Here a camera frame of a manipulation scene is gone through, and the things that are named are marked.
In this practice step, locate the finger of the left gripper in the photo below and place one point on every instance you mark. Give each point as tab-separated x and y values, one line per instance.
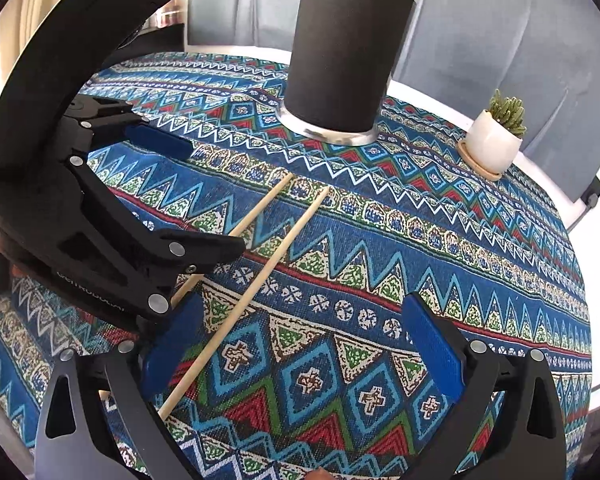
115	268
103	122

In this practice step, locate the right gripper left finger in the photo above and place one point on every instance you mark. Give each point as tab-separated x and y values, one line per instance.
74	439

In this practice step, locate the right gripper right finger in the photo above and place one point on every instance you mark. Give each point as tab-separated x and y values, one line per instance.
528	438

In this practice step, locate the wooden chopstick eight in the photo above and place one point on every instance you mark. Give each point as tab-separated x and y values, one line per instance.
243	224

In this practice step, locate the wooden chopstick seven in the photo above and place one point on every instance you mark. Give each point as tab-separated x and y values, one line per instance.
233	317

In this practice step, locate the patterned blue tablecloth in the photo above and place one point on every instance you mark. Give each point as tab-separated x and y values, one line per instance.
319	371

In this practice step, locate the black cylindrical utensil holder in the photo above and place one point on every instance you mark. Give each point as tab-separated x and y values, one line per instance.
342	59

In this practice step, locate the wooden plant saucer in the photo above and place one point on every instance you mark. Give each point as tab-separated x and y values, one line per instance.
482	172

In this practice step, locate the small cactus white pot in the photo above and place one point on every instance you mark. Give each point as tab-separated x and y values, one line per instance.
494	138

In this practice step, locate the grey cloth backdrop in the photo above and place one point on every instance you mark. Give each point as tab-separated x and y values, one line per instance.
546	52

